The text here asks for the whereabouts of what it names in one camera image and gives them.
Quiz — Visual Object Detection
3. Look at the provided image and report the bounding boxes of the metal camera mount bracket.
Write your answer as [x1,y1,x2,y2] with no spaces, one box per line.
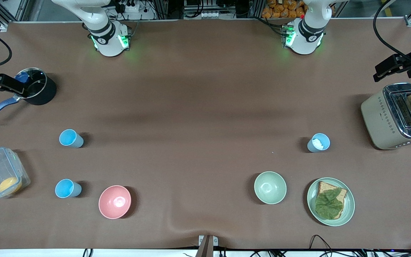
[196,235,219,257]

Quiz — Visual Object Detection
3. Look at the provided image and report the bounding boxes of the light blue plastic cup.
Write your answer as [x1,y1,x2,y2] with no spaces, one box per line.
[59,129,84,148]
[307,133,331,153]
[55,179,82,199]

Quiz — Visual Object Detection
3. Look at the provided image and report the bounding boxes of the white power strip with plugs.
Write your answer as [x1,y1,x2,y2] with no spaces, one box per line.
[115,0,149,14]

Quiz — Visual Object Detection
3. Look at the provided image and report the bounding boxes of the yellow round food item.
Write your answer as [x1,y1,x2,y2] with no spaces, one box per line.
[0,177,22,194]

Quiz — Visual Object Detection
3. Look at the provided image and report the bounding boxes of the glass lid with blue knob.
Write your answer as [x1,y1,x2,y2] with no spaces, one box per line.
[14,68,47,99]

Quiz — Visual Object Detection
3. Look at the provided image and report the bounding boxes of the pale green bowl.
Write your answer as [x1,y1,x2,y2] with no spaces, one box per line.
[254,171,287,205]

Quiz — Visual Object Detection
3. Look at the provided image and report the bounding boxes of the thin black cable loop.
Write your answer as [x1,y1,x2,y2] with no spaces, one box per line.
[309,235,339,257]

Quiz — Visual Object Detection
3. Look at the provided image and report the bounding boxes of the pale green plate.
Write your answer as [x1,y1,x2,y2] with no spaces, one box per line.
[307,177,355,227]

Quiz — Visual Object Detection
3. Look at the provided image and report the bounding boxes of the orange snack bags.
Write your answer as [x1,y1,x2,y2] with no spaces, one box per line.
[261,0,306,19]

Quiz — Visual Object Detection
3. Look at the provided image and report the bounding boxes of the brown table mat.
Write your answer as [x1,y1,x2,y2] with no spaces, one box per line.
[0,20,411,250]

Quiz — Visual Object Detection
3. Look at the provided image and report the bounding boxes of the light brown bread slice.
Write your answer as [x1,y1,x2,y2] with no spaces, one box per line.
[316,181,348,220]

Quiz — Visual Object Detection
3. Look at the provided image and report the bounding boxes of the black pot with blue handle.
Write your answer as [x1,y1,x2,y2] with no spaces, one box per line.
[0,68,57,123]

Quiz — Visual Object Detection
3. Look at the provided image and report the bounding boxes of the green lettuce leaf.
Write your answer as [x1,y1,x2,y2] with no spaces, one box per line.
[315,188,344,220]

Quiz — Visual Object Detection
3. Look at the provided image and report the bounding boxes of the pink bowl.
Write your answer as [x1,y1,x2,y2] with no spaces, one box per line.
[98,185,132,219]

